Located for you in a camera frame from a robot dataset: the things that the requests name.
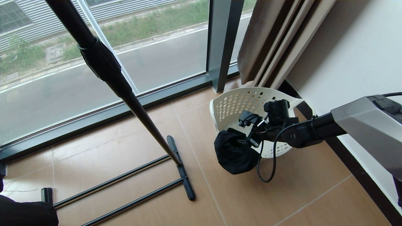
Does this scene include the white laundry basket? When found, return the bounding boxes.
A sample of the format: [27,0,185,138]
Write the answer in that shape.
[209,87,305,159]

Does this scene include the black shorts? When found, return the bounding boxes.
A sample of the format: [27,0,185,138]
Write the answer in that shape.
[0,177,59,226]

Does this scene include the black clothes rack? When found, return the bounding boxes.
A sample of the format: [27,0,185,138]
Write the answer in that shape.
[41,0,197,226]

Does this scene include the heap of black clothes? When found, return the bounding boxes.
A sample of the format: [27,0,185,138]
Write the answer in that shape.
[214,128,261,175]

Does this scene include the window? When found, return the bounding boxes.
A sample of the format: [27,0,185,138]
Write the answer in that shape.
[0,0,256,176]

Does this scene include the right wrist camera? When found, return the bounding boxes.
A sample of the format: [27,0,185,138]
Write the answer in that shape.
[238,110,263,128]

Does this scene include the beige curtain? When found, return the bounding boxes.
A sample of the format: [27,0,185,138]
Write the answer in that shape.
[237,0,336,90]

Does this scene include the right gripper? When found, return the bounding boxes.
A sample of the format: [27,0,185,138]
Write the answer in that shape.
[247,125,279,148]

